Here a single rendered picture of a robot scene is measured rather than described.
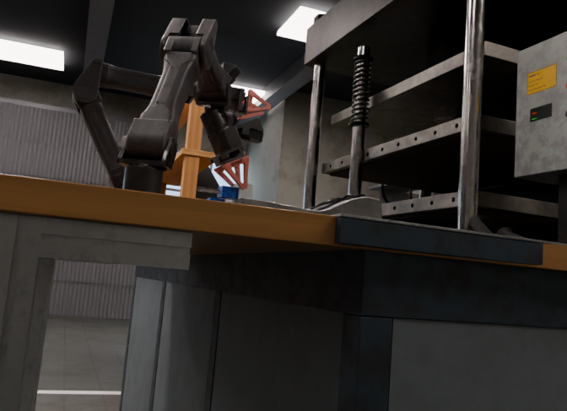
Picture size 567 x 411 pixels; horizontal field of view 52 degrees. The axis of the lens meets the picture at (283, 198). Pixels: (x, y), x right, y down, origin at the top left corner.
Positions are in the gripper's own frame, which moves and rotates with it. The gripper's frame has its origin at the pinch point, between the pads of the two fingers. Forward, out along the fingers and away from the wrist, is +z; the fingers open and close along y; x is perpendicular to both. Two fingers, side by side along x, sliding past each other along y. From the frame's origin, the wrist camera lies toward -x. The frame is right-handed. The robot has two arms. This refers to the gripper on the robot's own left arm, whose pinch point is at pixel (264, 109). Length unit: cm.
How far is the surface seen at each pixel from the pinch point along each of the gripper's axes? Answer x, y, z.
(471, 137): 0, -14, 62
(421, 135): -9, 21, 67
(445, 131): -8, 7, 67
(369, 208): 28.4, -27.4, 22.3
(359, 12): -68, 56, 54
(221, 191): 29.4, -22.5, -15.1
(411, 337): 55, -89, -2
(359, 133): -17, 61, 62
